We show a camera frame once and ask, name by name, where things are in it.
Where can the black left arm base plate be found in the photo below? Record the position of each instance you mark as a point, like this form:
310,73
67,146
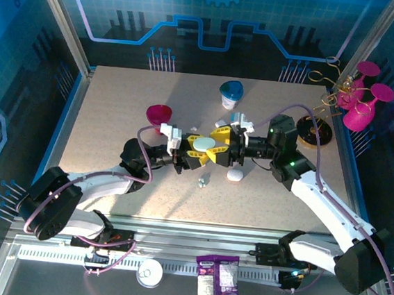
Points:
125,236

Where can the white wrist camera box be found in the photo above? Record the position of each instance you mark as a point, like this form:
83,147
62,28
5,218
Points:
171,138
243,122

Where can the purple snack bag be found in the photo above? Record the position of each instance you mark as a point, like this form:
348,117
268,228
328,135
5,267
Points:
217,282

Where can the long aluminium frame rail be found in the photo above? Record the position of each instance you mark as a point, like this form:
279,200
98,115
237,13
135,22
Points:
188,237

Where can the pink wine glass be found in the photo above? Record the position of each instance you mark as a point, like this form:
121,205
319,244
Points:
368,68
356,119

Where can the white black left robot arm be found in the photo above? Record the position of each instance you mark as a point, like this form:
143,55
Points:
102,183

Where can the white oval charging case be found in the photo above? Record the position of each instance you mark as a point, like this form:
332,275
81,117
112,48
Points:
235,175

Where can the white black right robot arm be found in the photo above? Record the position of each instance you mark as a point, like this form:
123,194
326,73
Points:
331,205

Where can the red lidded plastic cup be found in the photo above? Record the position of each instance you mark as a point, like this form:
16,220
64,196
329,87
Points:
158,114

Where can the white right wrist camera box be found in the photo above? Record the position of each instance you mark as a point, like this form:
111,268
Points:
243,122

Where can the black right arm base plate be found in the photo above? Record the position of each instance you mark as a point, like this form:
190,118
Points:
267,255

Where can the white round lid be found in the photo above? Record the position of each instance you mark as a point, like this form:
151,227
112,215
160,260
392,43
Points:
150,273

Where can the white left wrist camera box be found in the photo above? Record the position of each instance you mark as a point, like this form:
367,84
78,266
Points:
171,138

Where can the aluminium frame post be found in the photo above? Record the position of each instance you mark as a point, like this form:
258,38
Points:
65,20
375,32

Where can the pale grey oval charging case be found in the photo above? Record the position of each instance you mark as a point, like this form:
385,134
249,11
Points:
204,143

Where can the blue lidded white cup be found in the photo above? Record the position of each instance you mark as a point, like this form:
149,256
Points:
231,89

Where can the aluminium table side rail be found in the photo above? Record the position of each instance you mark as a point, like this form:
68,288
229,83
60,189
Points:
75,108
340,137

